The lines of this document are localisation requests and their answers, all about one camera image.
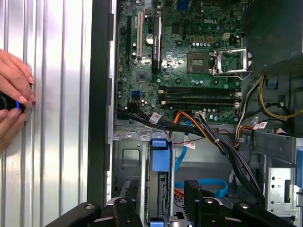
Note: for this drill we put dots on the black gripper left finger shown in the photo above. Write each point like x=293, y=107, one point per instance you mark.
x=125, y=212

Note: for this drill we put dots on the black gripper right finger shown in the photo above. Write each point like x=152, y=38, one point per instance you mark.
x=208, y=212

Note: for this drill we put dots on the hard disk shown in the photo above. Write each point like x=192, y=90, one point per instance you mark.
x=161, y=158

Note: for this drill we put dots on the round black blue-ringed tool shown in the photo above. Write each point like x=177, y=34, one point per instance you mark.
x=7, y=102

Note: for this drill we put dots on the metal disk bay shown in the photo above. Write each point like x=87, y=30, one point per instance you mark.
x=132, y=136

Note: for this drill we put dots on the person's hand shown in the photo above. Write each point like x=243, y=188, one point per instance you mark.
x=11, y=73

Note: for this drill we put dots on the metal optical drive bay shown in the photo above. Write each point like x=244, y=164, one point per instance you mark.
x=277, y=189

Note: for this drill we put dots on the blue plastic latch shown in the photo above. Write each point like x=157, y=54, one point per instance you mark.
x=300, y=165

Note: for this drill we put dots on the black RAM slot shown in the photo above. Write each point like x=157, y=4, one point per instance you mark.
x=201, y=98
x=201, y=103
x=201, y=88
x=201, y=93

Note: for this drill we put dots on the blue SATA port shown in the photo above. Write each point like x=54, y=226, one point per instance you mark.
x=135, y=93

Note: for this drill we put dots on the black open PC case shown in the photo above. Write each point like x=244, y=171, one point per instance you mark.
x=98, y=94

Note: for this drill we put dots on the green motherboard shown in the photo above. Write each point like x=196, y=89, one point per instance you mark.
x=146, y=89

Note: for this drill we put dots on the CPU socket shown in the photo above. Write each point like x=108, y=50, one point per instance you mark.
x=198, y=62

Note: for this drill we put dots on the metal socket cover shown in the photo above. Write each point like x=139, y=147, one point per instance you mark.
x=233, y=50

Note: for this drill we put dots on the black graphics card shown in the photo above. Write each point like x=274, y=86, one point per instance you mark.
x=157, y=47

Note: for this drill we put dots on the black expansion slot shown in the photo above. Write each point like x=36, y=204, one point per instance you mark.
x=129, y=40

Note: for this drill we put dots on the round coin cell battery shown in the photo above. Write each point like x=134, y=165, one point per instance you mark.
x=149, y=39

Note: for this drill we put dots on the white expansion slot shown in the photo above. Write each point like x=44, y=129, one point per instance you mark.
x=139, y=35

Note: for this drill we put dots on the grey metal power supply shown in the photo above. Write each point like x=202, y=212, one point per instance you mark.
x=272, y=30

